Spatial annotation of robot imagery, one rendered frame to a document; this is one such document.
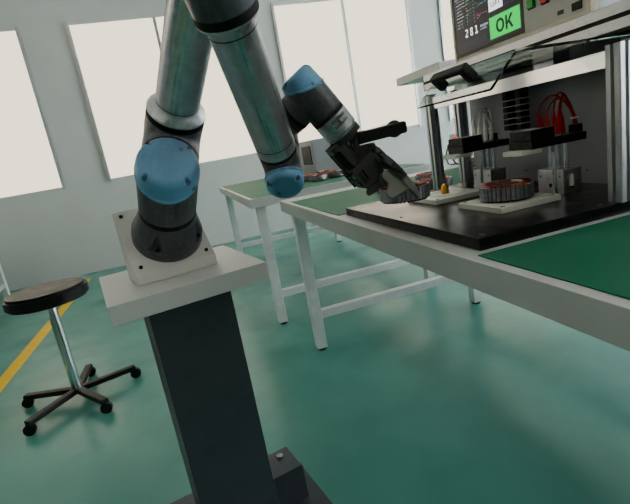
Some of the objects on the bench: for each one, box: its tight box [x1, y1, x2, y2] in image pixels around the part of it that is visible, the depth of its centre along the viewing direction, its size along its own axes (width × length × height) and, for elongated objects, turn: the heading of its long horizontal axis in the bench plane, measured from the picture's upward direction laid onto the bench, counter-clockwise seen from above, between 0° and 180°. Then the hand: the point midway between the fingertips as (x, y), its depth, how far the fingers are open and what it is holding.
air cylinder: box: [538, 166, 582, 194], centre depth 103 cm, size 5×8×6 cm
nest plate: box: [458, 192, 561, 214], centre depth 100 cm, size 15×15×1 cm
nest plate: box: [414, 187, 479, 205], centre depth 122 cm, size 15×15×1 cm
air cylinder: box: [473, 167, 507, 189], centre depth 126 cm, size 5×8×6 cm
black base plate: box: [346, 180, 630, 251], centre depth 112 cm, size 47×64×2 cm
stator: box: [479, 178, 535, 203], centre depth 99 cm, size 11×11×4 cm
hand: (406, 193), depth 102 cm, fingers closed on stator, 13 cm apart
